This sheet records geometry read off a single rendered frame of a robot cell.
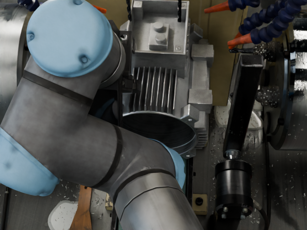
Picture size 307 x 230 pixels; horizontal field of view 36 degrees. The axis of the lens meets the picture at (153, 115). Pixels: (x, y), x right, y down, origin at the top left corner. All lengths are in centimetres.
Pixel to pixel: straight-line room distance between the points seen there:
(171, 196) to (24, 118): 16
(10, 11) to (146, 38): 23
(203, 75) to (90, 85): 39
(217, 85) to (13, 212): 51
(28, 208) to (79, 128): 57
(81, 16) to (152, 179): 18
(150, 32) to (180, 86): 11
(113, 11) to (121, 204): 47
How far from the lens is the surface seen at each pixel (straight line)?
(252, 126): 109
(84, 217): 99
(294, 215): 101
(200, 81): 82
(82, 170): 49
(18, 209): 104
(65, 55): 43
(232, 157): 79
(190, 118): 75
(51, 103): 45
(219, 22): 89
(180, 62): 77
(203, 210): 97
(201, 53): 84
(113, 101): 61
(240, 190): 75
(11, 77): 78
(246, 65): 61
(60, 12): 44
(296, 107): 76
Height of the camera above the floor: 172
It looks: 57 degrees down
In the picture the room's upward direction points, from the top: 4 degrees counter-clockwise
